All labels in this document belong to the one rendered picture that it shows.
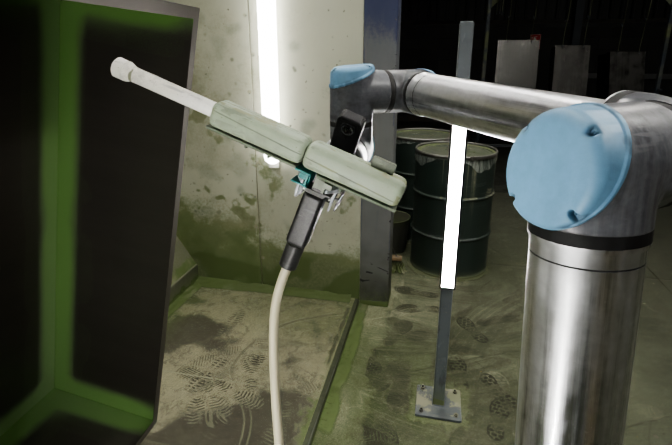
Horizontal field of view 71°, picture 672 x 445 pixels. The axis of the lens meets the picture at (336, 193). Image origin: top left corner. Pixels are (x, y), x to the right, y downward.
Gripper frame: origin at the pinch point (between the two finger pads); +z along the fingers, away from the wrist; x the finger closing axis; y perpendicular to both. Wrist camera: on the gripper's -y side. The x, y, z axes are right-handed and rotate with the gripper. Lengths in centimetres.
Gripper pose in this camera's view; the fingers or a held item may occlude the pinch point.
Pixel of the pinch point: (318, 179)
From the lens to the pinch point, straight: 70.6
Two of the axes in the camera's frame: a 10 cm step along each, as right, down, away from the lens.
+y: -3.6, 8.7, 3.5
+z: -2.1, 2.9, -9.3
